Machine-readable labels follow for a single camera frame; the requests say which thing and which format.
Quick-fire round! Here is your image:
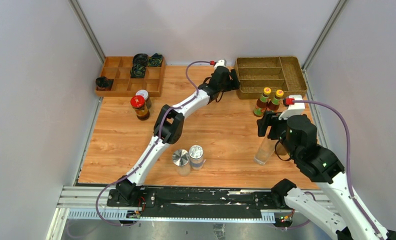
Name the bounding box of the clear oil bottle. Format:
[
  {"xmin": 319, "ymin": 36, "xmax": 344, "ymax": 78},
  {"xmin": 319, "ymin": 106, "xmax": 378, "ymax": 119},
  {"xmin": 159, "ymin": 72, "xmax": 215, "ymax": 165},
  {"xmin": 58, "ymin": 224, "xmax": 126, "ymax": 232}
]
[{"xmin": 254, "ymin": 136, "xmax": 278, "ymax": 165}]

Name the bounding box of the woven wicker divided tray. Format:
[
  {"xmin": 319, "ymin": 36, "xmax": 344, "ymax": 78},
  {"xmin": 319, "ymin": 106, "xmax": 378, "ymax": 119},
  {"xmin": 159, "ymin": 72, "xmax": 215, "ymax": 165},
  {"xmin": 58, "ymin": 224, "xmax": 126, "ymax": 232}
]
[{"xmin": 234, "ymin": 56, "xmax": 308, "ymax": 100}]

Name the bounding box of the brownish glass oil bottle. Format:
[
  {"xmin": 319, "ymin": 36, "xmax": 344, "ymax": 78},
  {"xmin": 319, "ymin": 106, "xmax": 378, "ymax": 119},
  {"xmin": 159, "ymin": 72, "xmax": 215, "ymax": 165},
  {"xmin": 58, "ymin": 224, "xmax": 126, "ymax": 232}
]
[{"xmin": 275, "ymin": 142, "xmax": 288, "ymax": 156}]

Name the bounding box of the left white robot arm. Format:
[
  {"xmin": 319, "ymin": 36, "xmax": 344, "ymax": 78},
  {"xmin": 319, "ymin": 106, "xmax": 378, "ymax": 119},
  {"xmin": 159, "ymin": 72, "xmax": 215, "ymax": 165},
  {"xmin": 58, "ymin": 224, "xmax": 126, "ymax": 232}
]
[{"xmin": 115, "ymin": 65, "xmax": 240, "ymax": 207}]

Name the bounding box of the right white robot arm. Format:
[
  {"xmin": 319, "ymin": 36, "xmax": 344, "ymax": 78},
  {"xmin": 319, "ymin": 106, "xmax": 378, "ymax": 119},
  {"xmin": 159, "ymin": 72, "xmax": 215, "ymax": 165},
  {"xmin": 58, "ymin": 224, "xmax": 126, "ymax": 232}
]
[{"xmin": 256, "ymin": 112, "xmax": 396, "ymax": 240}]

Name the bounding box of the left yellow-cap sauce bottle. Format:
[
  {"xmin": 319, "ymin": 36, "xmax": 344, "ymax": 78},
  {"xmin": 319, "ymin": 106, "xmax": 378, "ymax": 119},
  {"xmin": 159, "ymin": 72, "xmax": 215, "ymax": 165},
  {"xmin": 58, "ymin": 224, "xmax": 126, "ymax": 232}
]
[{"xmin": 253, "ymin": 87, "xmax": 272, "ymax": 117}]

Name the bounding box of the yellow-cap sauce bottle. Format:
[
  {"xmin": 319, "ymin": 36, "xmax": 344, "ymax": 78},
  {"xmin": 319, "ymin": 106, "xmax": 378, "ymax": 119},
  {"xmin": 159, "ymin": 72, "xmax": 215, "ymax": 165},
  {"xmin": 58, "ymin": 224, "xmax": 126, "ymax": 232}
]
[
  {"xmin": 267, "ymin": 89, "xmax": 284, "ymax": 112},
  {"xmin": 253, "ymin": 87, "xmax": 272, "ymax": 117}
]

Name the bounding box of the right yellow-cap sauce bottle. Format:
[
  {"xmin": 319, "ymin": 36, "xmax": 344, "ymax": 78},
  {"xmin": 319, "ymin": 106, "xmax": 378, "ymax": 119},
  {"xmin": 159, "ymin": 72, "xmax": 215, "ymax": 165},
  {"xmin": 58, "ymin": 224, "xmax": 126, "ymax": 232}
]
[{"xmin": 267, "ymin": 89, "xmax": 284, "ymax": 112}]

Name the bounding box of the green coiled item top-right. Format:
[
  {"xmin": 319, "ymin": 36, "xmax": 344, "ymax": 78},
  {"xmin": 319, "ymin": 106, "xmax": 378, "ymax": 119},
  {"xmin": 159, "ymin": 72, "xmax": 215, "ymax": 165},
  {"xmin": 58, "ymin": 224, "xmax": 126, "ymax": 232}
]
[{"xmin": 147, "ymin": 53, "xmax": 164, "ymax": 68}]

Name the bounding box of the right silver-lid spice jar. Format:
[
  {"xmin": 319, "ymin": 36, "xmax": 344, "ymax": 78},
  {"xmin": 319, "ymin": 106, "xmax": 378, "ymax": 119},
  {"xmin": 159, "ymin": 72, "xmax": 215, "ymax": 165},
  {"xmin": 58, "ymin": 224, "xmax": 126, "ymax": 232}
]
[{"xmin": 188, "ymin": 145, "xmax": 205, "ymax": 170}]

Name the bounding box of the silver-lid spice jar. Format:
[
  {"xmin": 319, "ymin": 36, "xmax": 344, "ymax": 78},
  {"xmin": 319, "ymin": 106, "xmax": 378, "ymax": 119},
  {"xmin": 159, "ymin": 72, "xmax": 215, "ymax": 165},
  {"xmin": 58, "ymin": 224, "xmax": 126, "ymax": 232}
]
[
  {"xmin": 188, "ymin": 145, "xmax": 205, "ymax": 170},
  {"xmin": 172, "ymin": 149, "xmax": 191, "ymax": 177}
]

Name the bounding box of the white-lid sauce jar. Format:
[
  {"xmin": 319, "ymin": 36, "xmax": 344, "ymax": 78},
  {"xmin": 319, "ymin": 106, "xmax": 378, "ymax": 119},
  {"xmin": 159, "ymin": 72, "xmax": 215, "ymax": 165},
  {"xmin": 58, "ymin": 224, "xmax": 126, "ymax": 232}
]
[{"xmin": 135, "ymin": 89, "xmax": 152, "ymax": 109}]

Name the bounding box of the black coiled item top-middle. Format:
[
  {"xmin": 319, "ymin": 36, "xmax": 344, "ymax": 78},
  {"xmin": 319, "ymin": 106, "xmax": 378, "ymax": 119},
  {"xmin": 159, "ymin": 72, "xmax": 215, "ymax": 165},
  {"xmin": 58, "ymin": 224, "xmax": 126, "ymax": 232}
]
[{"xmin": 132, "ymin": 53, "xmax": 149, "ymax": 67}]

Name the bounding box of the dark coiled item middle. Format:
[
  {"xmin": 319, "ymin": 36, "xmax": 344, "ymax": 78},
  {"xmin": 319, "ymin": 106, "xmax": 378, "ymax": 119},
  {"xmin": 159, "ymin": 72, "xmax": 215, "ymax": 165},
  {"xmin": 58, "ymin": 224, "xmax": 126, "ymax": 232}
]
[{"xmin": 130, "ymin": 64, "xmax": 147, "ymax": 79}]

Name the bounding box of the red-lid sauce jar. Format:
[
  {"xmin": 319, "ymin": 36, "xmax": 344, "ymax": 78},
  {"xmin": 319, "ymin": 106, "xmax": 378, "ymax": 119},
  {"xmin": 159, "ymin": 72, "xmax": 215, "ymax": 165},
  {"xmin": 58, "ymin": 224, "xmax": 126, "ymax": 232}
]
[{"xmin": 130, "ymin": 95, "xmax": 150, "ymax": 121}]

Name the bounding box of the left silver-lid spice jar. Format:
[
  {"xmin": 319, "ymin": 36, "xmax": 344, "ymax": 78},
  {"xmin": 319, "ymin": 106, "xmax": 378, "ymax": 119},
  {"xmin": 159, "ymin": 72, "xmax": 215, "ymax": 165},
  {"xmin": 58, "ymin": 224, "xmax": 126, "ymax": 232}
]
[{"xmin": 172, "ymin": 149, "xmax": 191, "ymax": 177}]

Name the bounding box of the wooden compartment tray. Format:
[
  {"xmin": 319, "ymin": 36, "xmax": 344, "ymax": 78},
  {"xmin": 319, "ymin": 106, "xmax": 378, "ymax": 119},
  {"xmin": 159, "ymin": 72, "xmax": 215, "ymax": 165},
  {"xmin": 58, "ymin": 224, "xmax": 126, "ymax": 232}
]
[{"xmin": 95, "ymin": 56, "xmax": 166, "ymax": 97}]

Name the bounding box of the black coiled item outside tray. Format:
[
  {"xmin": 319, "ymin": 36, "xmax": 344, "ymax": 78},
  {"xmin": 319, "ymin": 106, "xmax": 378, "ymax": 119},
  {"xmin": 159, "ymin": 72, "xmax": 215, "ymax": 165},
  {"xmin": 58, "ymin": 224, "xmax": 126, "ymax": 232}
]
[{"xmin": 95, "ymin": 76, "xmax": 114, "ymax": 91}]

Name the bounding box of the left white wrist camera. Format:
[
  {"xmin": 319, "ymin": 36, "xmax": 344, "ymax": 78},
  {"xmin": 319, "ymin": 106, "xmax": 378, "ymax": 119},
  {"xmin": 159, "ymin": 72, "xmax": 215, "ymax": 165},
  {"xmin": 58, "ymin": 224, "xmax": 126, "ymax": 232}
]
[{"xmin": 213, "ymin": 59, "xmax": 227, "ymax": 69}]

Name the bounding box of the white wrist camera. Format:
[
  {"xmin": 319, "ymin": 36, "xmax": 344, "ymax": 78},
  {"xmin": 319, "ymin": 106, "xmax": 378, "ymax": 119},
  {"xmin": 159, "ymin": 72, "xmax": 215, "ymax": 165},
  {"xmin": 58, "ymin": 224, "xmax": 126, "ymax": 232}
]
[
  {"xmin": 213, "ymin": 59, "xmax": 227, "ymax": 69},
  {"xmin": 279, "ymin": 94, "xmax": 306, "ymax": 120}
]

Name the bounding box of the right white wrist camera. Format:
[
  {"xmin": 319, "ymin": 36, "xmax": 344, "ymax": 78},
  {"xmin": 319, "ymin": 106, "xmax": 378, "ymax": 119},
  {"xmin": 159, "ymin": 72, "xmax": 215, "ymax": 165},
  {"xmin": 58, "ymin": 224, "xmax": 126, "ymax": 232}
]
[{"xmin": 279, "ymin": 94, "xmax": 306, "ymax": 120}]

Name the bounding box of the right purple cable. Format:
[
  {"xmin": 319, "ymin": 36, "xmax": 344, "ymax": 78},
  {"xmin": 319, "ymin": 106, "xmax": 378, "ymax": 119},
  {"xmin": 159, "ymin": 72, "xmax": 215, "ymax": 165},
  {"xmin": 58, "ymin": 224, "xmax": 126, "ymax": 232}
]
[{"xmin": 292, "ymin": 99, "xmax": 386, "ymax": 240}]

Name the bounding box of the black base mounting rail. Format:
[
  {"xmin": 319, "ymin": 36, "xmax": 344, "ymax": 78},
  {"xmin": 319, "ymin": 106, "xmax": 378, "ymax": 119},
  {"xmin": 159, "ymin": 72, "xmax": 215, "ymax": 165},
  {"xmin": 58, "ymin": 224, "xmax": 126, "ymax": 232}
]
[{"xmin": 106, "ymin": 186, "xmax": 292, "ymax": 220}]

